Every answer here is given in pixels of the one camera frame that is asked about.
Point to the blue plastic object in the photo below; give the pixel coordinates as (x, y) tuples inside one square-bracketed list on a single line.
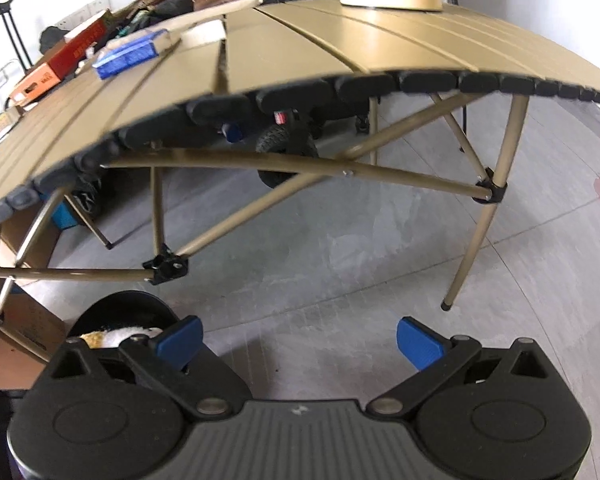
[(232, 132)]

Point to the tan slatted folding table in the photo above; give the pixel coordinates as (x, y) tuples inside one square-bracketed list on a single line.
[(330, 45)]

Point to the white wall socket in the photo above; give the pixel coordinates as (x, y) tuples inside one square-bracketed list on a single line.
[(99, 4), (74, 17)]

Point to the long orange cardboard box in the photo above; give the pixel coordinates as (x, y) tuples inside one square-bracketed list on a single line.
[(60, 62)]

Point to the orange white plush toy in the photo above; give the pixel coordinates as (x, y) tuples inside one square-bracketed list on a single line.
[(120, 337)]

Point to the red orange can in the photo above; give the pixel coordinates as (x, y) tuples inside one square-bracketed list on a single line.
[(280, 115)]

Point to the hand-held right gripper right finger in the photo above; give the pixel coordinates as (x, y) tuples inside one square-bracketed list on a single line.
[(420, 347)]

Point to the blue tissue pack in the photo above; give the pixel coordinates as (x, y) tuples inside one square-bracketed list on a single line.
[(130, 55)]

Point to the blue carton box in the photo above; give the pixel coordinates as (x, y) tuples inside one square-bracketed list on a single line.
[(64, 216)]

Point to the black bag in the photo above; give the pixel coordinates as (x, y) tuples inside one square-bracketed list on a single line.
[(55, 39)]

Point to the large brown cardboard box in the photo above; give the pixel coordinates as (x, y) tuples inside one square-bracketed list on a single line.
[(25, 330)]

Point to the pale flat object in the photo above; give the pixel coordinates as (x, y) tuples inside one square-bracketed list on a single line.
[(202, 32)]

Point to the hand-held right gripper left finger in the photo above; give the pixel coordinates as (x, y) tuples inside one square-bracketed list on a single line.
[(177, 342)]

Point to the black round trash bin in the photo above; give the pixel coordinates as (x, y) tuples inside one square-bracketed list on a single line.
[(125, 310)]

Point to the white metal tube frame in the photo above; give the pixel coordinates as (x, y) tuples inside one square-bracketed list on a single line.
[(0, 80)]

